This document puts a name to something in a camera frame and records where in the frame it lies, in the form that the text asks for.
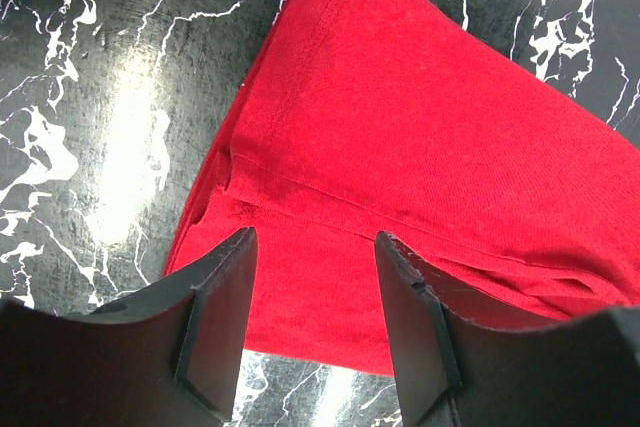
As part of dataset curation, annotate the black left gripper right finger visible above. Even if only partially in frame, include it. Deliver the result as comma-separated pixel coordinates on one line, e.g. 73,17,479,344
375,232,639,426

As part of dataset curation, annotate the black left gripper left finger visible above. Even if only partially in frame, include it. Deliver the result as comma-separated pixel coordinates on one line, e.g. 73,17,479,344
1,228,257,426

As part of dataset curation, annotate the red t-shirt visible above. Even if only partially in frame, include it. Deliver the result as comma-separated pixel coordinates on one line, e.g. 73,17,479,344
166,0,639,375

